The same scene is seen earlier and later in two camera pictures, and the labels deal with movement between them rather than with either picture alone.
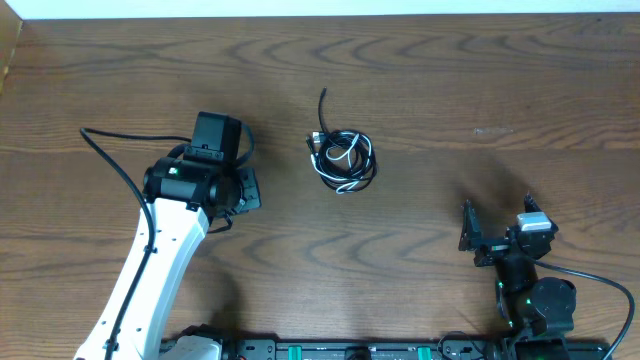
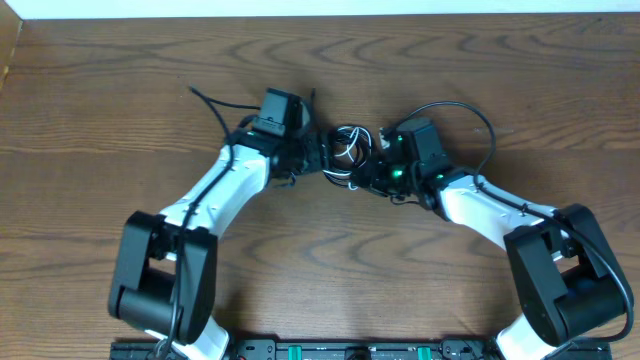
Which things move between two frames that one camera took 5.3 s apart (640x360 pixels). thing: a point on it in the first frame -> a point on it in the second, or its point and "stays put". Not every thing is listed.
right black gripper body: (492, 250) -> (391, 179)
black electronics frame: (416, 349) stays put
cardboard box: (11, 26) stays put
